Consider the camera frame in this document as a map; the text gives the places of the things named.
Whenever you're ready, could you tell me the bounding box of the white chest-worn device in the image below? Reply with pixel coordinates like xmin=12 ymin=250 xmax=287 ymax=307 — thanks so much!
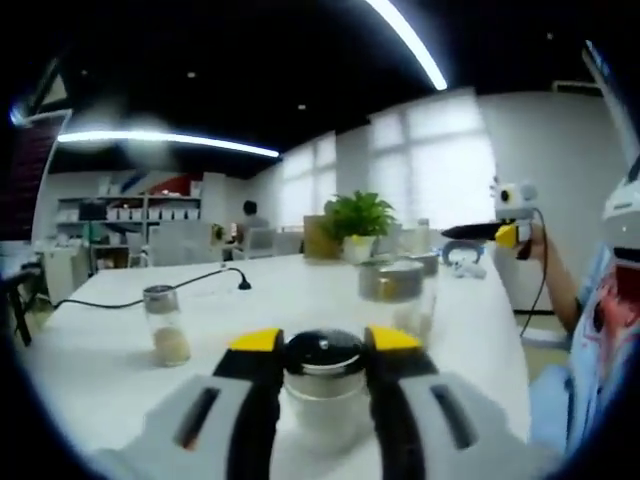
xmin=599 ymin=154 xmax=640 ymax=262

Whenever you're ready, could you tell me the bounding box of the brown cardboard box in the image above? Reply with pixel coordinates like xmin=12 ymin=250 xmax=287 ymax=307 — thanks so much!
xmin=302 ymin=214 xmax=342 ymax=259

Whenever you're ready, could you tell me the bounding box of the row of white storage bins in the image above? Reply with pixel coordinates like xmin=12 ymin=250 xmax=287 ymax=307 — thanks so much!
xmin=102 ymin=207 xmax=201 ymax=223

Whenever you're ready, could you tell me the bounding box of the person's right hand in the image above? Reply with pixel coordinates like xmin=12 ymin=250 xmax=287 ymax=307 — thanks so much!
xmin=518 ymin=222 xmax=552 ymax=262

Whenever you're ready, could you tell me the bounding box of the small seasoning bottle beige powder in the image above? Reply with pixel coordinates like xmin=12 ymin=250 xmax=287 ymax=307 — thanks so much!
xmin=142 ymin=284 xmax=193 ymax=369

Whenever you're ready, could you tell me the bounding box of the operator person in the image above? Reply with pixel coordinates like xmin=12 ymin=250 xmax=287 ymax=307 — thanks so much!
xmin=529 ymin=244 xmax=640 ymax=451

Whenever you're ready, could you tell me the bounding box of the grey shelf unit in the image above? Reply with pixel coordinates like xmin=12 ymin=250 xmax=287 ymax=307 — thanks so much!
xmin=55 ymin=193 xmax=204 ymax=237

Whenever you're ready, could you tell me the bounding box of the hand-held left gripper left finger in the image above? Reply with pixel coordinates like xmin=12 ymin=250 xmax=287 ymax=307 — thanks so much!
xmin=97 ymin=327 xmax=287 ymax=480

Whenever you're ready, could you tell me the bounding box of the grey office chair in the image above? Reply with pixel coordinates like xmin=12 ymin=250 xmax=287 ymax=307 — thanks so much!
xmin=148 ymin=221 xmax=227 ymax=267

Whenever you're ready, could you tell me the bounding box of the blue and white headset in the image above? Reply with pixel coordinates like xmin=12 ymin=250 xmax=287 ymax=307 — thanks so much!
xmin=441 ymin=239 xmax=490 ymax=280

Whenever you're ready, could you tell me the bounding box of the long curved ceiling light strip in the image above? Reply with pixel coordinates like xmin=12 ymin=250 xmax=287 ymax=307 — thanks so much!
xmin=363 ymin=0 xmax=449 ymax=91

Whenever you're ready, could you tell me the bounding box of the potted green plant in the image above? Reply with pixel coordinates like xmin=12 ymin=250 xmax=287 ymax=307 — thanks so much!
xmin=323 ymin=190 xmax=399 ymax=265

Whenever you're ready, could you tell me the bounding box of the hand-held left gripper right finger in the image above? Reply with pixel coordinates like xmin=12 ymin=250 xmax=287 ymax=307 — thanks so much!
xmin=363 ymin=325 xmax=561 ymax=480

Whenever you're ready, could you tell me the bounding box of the black gooseneck cable with base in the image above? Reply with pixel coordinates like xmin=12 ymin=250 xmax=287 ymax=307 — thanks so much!
xmin=52 ymin=267 xmax=254 ymax=311

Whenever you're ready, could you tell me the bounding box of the tall seasoning bottle brown powder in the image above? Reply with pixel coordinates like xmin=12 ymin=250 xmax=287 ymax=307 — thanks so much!
xmin=358 ymin=261 xmax=439 ymax=347

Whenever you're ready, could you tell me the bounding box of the small seasoning bottle white powder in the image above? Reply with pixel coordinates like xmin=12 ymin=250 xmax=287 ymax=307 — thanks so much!
xmin=281 ymin=326 xmax=372 ymax=452

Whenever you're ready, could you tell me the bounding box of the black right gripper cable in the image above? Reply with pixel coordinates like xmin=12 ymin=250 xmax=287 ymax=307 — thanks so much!
xmin=518 ymin=207 xmax=549 ymax=337

